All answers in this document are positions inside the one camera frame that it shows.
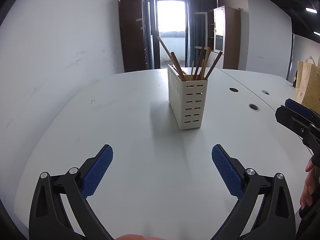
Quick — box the reddish brown chopstick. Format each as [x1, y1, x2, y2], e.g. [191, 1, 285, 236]
[204, 51, 223, 80]

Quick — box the dark brown chopstick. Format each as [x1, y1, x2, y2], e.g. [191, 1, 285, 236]
[170, 51, 186, 81]

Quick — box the light wooden chopstick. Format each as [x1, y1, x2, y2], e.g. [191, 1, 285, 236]
[156, 36, 187, 77]

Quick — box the right hand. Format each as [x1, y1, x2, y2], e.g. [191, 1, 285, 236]
[299, 159, 317, 210]

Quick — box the left hand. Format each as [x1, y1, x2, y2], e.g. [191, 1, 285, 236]
[116, 234, 157, 240]

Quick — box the brown paper bag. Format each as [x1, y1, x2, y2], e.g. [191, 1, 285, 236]
[294, 56, 319, 113]

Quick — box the cream plastic utensil holder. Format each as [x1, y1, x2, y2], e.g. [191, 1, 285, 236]
[168, 66, 208, 129]

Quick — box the brown glass-door cabinet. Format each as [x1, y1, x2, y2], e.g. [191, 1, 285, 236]
[208, 5, 241, 70]

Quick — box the dark blue curtain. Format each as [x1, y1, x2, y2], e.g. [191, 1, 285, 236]
[185, 0, 217, 67]

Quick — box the glass balcony door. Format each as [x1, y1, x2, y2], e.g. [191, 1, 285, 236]
[147, 0, 187, 69]

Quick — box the dark brown wardrobe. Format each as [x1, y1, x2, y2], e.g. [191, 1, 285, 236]
[119, 0, 148, 73]

